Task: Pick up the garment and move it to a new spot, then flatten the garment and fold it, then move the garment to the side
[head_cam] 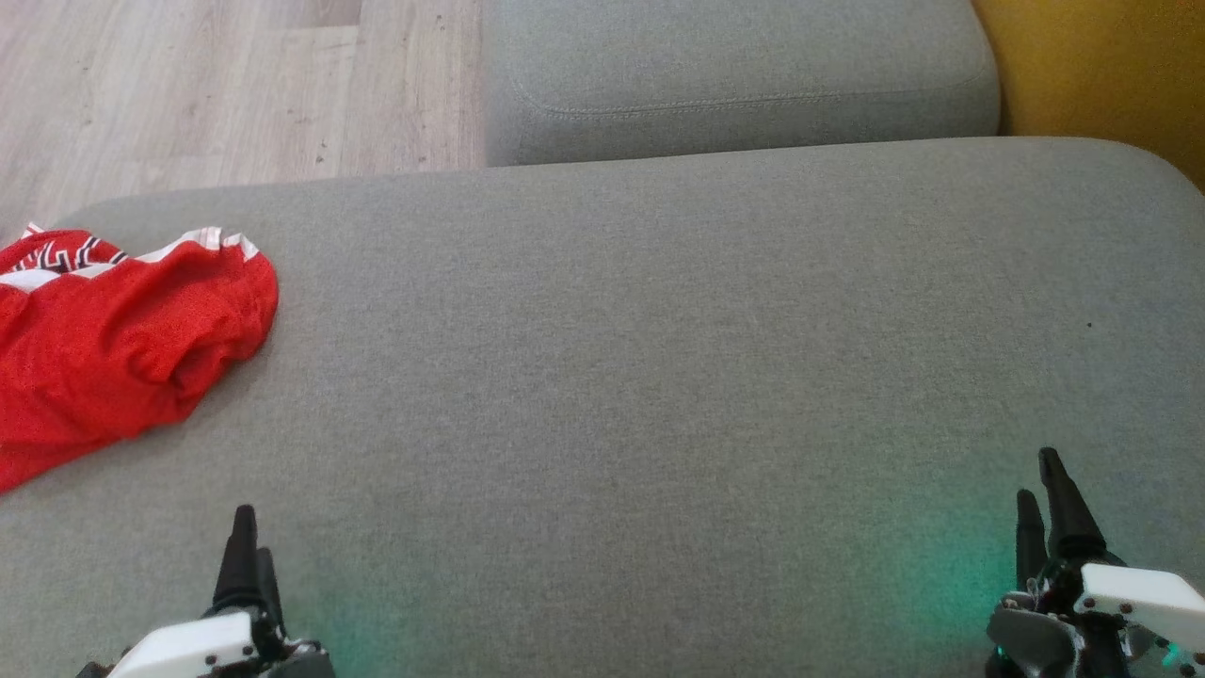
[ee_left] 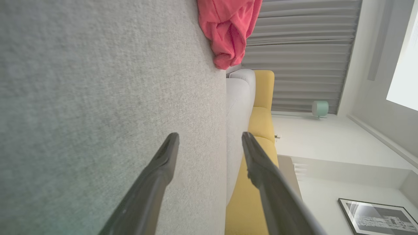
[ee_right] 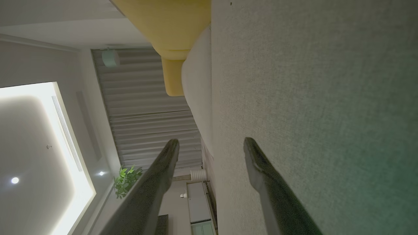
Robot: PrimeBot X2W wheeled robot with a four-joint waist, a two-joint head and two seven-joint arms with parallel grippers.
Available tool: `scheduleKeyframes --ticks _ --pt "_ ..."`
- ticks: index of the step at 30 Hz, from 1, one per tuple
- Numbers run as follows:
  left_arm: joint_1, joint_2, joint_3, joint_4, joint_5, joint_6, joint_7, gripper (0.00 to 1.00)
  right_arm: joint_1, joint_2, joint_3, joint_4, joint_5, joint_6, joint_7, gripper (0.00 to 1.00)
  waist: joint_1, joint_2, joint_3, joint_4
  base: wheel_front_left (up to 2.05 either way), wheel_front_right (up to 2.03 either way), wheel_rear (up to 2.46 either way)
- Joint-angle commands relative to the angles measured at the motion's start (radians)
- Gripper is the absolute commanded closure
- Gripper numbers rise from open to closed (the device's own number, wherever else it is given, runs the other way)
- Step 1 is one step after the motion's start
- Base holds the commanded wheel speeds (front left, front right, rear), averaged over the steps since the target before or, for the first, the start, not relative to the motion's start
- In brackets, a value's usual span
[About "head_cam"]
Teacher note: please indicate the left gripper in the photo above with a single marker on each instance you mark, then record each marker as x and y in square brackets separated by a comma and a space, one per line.
[188, 650]

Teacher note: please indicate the large grey sofa seat cushion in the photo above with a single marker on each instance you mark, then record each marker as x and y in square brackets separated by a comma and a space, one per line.
[659, 377]

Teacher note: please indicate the red shorts with white stripe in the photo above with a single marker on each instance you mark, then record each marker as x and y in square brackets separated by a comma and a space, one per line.
[132, 330]

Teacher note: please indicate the wide yellow sofa back cushion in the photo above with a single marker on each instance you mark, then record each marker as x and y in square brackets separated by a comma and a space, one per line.
[1101, 75]

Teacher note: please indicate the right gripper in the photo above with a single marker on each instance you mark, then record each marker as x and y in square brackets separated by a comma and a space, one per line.
[1134, 598]

